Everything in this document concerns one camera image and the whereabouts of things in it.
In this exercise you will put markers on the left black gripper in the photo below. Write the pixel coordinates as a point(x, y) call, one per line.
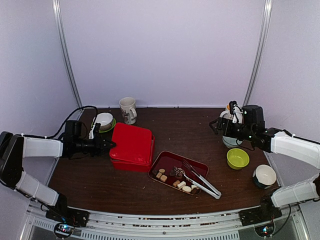
point(99, 146)

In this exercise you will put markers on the white bowl on saucer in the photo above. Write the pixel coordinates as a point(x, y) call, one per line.
point(104, 115)

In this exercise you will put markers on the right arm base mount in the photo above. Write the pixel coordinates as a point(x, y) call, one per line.
point(256, 215)

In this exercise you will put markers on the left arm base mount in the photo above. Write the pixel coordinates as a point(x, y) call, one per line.
point(72, 217)

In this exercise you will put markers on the left aluminium frame post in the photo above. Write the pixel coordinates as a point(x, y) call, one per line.
point(65, 52)

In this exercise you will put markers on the right aluminium frame post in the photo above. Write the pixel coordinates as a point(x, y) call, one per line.
point(264, 30)

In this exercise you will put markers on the red chocolate tray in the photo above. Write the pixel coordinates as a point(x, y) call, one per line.
point(170, 169)

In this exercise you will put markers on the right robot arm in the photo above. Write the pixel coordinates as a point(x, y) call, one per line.
point(247, 123)

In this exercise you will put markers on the round tan chocolate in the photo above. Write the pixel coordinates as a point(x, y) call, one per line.
point(162, 170)

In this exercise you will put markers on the dark bowl white inside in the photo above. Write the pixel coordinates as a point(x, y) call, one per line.
point(264, 176)

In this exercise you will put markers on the aluminium frame post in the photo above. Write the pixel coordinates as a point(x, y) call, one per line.
point(264, 30)
point(65, 52)

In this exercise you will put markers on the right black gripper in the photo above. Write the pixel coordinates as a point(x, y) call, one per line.
point(221, 121)

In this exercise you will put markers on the square tan chocolate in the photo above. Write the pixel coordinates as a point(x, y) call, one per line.
point(163, 178)

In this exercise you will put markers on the front aluminium rail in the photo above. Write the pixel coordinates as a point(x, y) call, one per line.
point(223, 225)

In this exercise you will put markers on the red tin lid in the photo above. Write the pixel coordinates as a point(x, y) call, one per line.
point(130, 131)

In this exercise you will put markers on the green saucer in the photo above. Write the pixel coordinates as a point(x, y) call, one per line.
point(106, 124)

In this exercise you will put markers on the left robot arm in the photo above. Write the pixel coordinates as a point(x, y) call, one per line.
point(17, 175)

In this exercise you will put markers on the white round chocolate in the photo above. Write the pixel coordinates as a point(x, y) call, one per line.
point(187, 189)

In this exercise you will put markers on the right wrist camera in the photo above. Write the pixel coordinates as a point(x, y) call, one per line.
point(236, 112)

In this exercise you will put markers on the white mug yellow inside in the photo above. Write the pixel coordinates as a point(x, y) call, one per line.
point(226, 113)

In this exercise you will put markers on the red tin box base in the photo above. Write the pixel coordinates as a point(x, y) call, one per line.
point(134, 154)

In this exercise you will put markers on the lime green bowl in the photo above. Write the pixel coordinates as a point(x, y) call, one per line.
point(237, 158)

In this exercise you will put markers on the tall white patterned mug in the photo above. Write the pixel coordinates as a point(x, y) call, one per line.
point(128, 110)

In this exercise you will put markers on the metal serving tongs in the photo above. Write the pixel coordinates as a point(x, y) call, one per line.
point(204, 185)

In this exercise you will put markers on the light blue patterned bowl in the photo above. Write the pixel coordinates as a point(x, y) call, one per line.
point(231, 142)

